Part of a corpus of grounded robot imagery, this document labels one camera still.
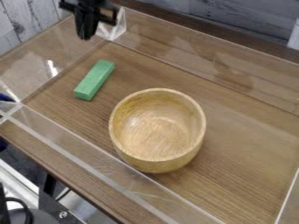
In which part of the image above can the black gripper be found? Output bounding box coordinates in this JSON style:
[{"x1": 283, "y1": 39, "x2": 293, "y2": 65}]
[{"x1": 59, "y1": 0, "x2": 119, "y2": 40}]

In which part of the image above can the green rectangular block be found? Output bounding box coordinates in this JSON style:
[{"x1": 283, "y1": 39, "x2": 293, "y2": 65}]
[{"x1": 74, "y1": 60, "x2": 115, "y2": 101}]

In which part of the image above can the brown wooden bowl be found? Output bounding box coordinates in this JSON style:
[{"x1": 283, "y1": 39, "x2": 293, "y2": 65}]
[{"x1": 108, "y1": 88, "x2": 207, "y2": 173}]

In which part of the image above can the clear acrylic corner bracket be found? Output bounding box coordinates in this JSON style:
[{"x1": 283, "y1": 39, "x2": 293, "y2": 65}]
[{"x1": 96, "y1": 8, "x2": 127, "y2": 41}]

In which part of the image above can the clear acrylic front wall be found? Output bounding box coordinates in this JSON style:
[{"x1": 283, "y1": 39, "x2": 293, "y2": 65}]
[{"x1": 0, "y1": 101, "x2": 224, "y2": 224}]

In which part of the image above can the black metal mount plate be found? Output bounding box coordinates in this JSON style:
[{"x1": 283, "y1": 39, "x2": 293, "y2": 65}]
[{"x1": 39, "y1": 191, "x2": 87, "y2": 224}]

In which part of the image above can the black cable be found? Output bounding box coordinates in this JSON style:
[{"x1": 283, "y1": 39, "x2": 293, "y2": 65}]
[{"x1": 4, "y1": 196, "x2": 34, "y2": 224}]

